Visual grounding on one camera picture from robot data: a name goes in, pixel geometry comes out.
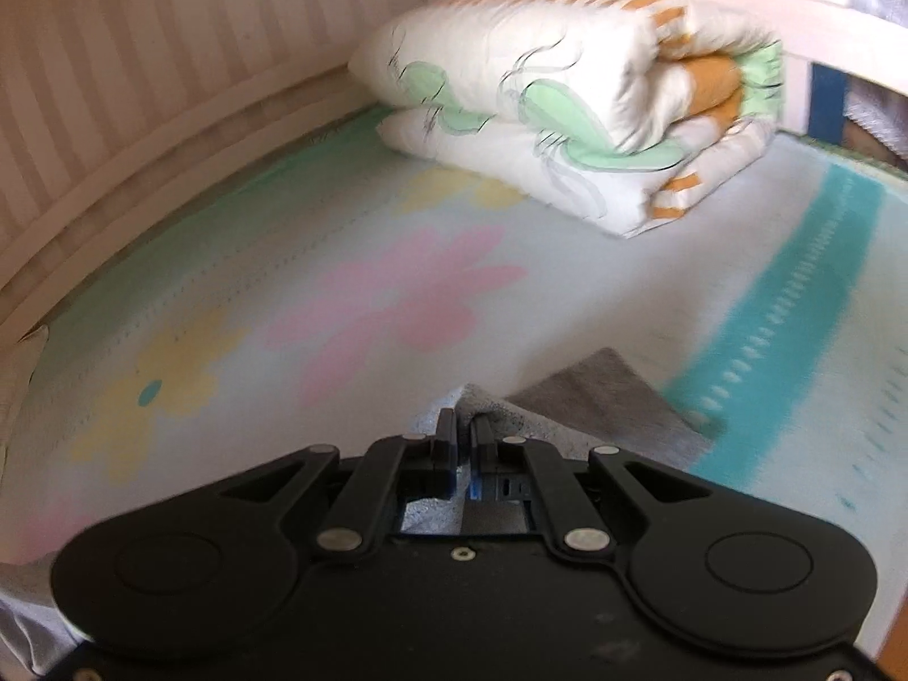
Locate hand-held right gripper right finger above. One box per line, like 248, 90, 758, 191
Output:
468, 415, 717, 556

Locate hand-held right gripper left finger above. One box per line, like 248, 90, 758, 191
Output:
213, 407, 459, 556

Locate grey speckled pants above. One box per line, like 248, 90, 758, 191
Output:
397, 347, 726, 535

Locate pastel floral bed sheet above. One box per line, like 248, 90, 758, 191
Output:
0, 105, 908, 681

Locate white green patterned pillows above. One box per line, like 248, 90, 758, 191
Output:
350, 0, 790, 240

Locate blue bookshelf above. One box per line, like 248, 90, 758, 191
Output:
809, 60, 908, 164

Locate white wooden bed frame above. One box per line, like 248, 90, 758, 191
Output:
0, 0, 908, 370

